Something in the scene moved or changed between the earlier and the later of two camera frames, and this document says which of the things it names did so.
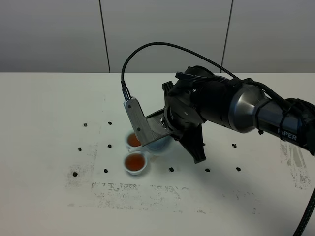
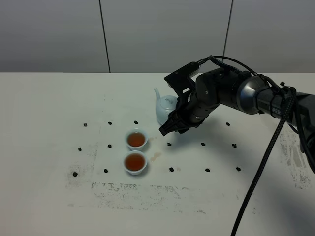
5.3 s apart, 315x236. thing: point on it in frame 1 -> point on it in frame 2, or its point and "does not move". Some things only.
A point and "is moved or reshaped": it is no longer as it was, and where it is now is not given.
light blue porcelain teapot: [160, 146] is moved or reshaped
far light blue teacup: [133, 141] does not move
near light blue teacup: [135, 162] does not move
